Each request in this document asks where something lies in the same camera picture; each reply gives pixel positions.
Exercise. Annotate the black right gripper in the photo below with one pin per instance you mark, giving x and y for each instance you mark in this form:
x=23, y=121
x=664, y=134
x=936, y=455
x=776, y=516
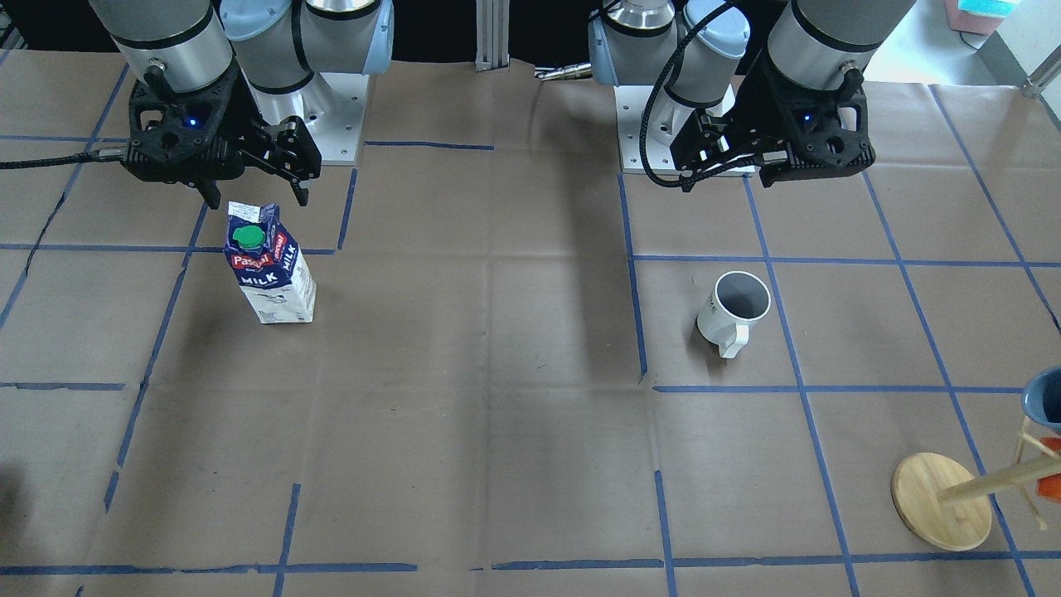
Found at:
x=241, y=109

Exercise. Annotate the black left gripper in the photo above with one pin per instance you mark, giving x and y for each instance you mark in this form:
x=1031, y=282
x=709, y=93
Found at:
x=758, y=105

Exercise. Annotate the blue white milk carton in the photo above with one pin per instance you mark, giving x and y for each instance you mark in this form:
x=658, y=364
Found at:
x=268, y=264

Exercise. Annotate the white mug grey inside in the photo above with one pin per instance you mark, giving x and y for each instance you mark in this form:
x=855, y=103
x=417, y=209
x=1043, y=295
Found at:
x=737, y=302

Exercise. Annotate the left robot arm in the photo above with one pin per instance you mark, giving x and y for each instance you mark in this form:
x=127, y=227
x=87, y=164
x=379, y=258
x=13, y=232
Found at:
x=703, y=55

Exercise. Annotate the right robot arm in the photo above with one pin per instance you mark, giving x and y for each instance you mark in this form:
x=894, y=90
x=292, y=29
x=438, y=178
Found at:
x=279, y=46

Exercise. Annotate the blue mug on stand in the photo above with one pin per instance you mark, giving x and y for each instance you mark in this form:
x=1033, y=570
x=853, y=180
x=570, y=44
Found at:
x=1041, y=399

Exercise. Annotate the wooden mug tree stand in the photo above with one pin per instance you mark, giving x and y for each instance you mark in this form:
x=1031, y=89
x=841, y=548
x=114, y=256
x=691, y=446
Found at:
x=942, y=502

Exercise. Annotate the orange mug on stand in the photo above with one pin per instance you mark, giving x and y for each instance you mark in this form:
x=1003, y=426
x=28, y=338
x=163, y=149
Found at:
x=1050, y=487

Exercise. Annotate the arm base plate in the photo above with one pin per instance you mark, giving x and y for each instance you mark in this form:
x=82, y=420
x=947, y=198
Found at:
x=666, y=121
x=332, y=105

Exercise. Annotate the aluminium frame post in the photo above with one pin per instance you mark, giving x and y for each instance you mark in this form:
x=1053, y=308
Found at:
x=492, y=19

